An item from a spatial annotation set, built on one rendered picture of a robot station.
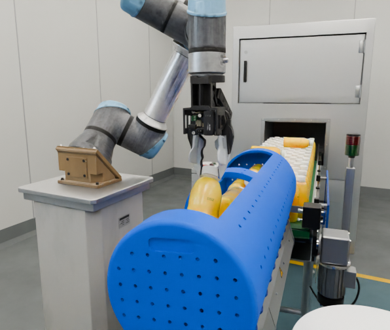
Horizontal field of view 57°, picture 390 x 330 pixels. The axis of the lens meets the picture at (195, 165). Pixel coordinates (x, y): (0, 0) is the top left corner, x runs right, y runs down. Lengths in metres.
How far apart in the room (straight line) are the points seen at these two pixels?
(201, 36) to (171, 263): 0.42
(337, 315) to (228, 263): 0.26
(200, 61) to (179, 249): 0.35
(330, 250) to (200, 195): 0.99
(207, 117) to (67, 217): 0.63
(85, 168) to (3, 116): 2.74
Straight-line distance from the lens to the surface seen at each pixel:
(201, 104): 0.70
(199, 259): 0.62
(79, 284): 1.23
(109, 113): 1.27
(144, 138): 1.25
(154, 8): 0.82
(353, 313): 0.79
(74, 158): 1.21
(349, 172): 1.83
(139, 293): 0.70
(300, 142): 2.46
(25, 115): 4.02
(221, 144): 0.75
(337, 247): 1.63
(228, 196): 0.95
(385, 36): 5.55
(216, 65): 0.72
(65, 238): 1.20
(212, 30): 0.72
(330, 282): 1.71
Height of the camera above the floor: 1.44
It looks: 11 degrees down
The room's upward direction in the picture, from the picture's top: straight up
